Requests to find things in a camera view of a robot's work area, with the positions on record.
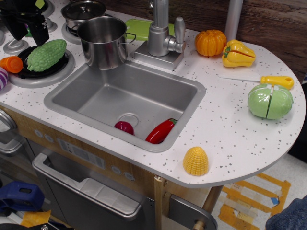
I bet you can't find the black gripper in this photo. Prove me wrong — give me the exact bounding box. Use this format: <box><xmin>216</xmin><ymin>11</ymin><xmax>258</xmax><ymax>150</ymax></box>
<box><xmin>0</xmin><ymin>0</ymin><xmax>49</xmax><ymax>46</ymax></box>

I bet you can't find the bumpy green toy squash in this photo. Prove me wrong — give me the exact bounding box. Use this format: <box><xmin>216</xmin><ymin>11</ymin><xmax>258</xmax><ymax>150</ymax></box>
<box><xmin>27</xmin><ymin>39</ymin><xmax>67</xmax><ymax>72</ymax></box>

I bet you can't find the small steel pot with lid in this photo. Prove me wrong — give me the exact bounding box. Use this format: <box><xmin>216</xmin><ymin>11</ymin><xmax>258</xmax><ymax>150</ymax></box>
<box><xmin>61</xmin><ymin>0</ymin><xmax>106</xmax><ymax>30</ymax></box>

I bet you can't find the tall steel pot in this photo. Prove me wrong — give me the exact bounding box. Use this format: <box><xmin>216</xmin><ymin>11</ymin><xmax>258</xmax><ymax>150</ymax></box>
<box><xmin>77</xmin><ymin>16</ymin><xmax>137</xmax><ymax>70</ymax></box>

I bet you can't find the purple toy eggplant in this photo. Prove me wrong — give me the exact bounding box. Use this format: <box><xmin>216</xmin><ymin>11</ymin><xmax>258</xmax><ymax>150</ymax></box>
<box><xmin>25</xmin><ymin>24</ymin><xmax>33</xmax><ymax>37</ymax></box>

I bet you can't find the grey stove knob rear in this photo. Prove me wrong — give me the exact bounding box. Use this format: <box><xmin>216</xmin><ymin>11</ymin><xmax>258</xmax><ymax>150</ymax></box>
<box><xmin>46</xmin><ymin>18</ymin><xmax>58</xmax><ymax>33</ymax></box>

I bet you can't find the grey stove knob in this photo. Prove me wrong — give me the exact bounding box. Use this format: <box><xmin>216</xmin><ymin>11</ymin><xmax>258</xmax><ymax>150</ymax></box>
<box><xmin>3</xmin><ymin>39</ymin><xmax>29</xmax><ymax>55</ymax></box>
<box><xmin>46</xmin><ymin>18</ymin><xmax>58</xmax><ymax>33</ymax></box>

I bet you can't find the grey stove knob front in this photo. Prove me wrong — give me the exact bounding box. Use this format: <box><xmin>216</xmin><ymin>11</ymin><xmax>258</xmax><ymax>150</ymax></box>
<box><xmin>3</xmin><ymin>39</ymin><xmax>29</xmax><ymax>55</ymax></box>

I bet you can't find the green toy plate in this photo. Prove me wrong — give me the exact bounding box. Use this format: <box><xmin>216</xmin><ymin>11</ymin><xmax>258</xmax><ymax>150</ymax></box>
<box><xmin>35</xmin><ymin>0</ymin><xmax>45</xmax><ymax>9</ymax></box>

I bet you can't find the orange toy carrot piece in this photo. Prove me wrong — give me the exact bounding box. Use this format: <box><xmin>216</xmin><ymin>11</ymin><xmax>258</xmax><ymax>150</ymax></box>
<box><xmin>0</xmin><ymin>56</ymin><xmax>24</xmax><ymax>73</ymax></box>

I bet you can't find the black coil stove burner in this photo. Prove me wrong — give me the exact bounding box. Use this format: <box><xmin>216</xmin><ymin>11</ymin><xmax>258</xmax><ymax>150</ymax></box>
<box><xmin>17</xmin><ymin>46</ymin><xmax>69</xmax><ymax>79</ymax></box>

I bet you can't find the purple striped toy onion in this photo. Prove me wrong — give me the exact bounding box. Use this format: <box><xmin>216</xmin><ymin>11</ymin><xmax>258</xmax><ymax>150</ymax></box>
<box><xmin>0</xmin><ymin>67</ymin><xmax>9</xmax><ymax>90</ymax></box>

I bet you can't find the green plastic cutting board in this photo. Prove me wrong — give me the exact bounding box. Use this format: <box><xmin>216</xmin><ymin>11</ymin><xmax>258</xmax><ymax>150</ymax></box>
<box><xmin>125</xmin><ymin>19</ymin><xmax>175</xmax><ymax>41</ymax></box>

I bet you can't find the silver toy faucet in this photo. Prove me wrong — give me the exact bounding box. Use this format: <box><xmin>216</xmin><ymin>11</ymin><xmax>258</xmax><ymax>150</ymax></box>
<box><xmin>134</xmin><ymin>0</ymin><xmax>186</xmax><ymax>70</ymax></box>

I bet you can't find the grey toy sink basin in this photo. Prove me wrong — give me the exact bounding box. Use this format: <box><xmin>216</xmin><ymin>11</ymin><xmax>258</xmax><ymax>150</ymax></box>
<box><xmin>44</xmin><ymin>61</ymin><xmax>206</xmax><ymax>152</ymax></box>

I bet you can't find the dark red toy radish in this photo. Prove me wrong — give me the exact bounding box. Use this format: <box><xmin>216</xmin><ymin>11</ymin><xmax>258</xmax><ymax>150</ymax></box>
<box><xmin>114</xmin><ymin>121</ymin><xmax>135</xmax><ymax>135</ymax></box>

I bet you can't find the red toy chili pepper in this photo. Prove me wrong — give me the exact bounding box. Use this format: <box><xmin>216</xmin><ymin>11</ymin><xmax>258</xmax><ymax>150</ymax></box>
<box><xmin>145</xmin><ymin>118</ymin><xmax>177</xmax><ymax>144</ymax></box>

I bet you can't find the blue clamp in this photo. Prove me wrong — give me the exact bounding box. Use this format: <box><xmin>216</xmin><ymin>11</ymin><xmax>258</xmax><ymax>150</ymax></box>
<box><xmin>0</xmin><ymin>181</ymin><xmax>45</xmax><ymax>212</ymax></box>

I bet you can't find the grey toy oven door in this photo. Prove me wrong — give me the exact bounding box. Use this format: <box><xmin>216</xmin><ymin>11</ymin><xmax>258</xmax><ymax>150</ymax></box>
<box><xmin>31</xmin><ymin>143</ymin><xmax>155</xmax><ymax>230</ymax></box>

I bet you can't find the orange toy pumpkin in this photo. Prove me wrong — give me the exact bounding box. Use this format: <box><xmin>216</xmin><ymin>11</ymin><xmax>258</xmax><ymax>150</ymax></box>
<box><xmin>194</xmin><ymin>30</ymin><xmax>227</xmax><ymax>57</ymax></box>

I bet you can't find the white vertical pole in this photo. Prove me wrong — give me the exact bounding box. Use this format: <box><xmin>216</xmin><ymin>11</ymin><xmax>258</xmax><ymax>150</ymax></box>
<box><xmin>224</xmin><ymin>0</ymin><xmax>244</xmax><ymax>40</ymax></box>

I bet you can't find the yellow toy bell pepper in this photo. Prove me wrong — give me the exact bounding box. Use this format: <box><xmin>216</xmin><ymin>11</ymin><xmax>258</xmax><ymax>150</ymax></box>
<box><xmin>222</xmin><ymin>39</ymin><xmax>256</xmax><ymax>68</ymax></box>

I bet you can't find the yellow toy corn piece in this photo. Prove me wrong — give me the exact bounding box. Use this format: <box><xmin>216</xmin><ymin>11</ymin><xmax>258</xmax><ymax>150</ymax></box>
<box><xmin>183</xmin><ymin>146</ymin><xmax>209</xmax><ymax>176</ymax></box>

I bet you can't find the green toy cabbage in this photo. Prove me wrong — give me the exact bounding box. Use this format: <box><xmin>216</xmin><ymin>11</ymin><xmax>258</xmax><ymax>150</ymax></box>
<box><xmin>248</xmin><ymin>84</ymin><xmax>294</xmax><ymax>120</ymax></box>

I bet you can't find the blue jeans knee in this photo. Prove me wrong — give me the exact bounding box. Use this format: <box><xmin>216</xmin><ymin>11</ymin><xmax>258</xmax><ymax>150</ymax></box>
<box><xmin>265</xmin><ymin>196</ymin><xmax>307</xmax><ymax>230</ymax></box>

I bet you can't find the grey dishwasher handle left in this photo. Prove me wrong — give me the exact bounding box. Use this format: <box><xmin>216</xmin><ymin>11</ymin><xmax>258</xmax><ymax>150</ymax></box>
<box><xmin>0</xmin><ymin>109</ymin><xmax>23</xmax><ymax>157</ymax></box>

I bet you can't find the yellow handled toy knife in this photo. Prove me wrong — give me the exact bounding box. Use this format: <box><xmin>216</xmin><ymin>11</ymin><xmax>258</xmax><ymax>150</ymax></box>
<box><xmin>219</xmin><ymin>72</ymin><xmax>295</xmax><ymax>90</ymax></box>

